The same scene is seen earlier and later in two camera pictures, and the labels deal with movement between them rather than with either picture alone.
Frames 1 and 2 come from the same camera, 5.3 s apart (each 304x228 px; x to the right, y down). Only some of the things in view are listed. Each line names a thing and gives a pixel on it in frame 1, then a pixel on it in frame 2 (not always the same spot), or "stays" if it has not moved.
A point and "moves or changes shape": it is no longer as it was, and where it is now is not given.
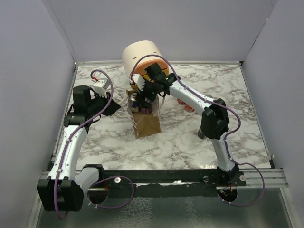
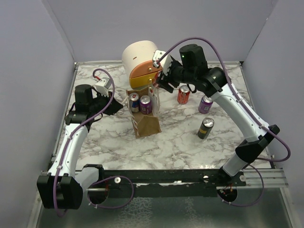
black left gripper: (113, 107) stays
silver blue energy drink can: (135, 105) stays
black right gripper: (142, 95) -> (163, 81)
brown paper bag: (144, 125) stays
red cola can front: (188, 108) moves or changes shape
